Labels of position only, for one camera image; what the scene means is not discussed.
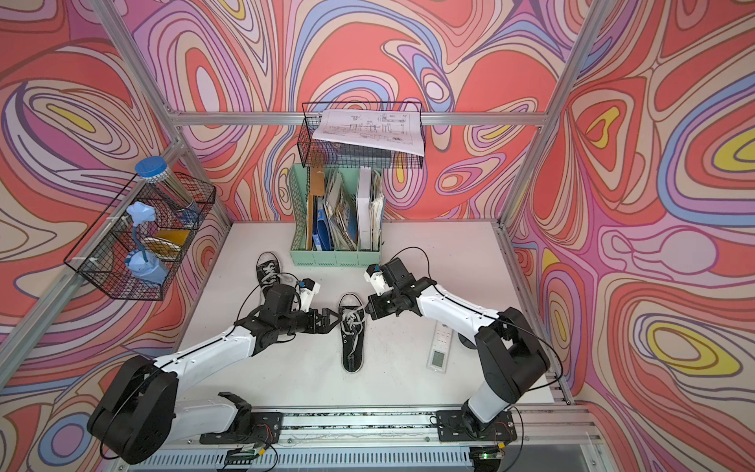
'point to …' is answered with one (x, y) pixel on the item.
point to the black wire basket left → (139, 244)
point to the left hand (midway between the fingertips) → (334, 318)
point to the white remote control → (440, 346)
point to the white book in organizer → (364, 228)
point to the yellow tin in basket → (168, 243)
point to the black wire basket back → (329, 154)
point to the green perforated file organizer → (340, 215)
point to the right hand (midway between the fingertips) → (371, 315)
